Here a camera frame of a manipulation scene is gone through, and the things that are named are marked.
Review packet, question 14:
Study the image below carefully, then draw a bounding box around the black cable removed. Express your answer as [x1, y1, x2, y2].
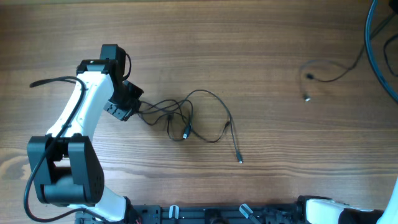
[298, 46, 365, 102]
[136, 98, 194, 142]

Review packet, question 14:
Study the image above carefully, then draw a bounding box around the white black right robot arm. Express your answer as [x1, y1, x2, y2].
[297, 181, 397, 224]

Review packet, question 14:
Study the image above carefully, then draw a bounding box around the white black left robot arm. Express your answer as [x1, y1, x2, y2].
[23, 44, 143, 223]

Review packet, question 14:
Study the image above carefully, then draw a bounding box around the black long cable on table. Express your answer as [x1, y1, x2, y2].
[138, 89, 244, 165]

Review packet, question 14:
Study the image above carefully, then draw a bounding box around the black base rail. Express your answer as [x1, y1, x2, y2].
[74, 203, 302, 224]

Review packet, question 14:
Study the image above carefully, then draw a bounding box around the thick black background cable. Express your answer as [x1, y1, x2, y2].
[364, 0, 398, 103]

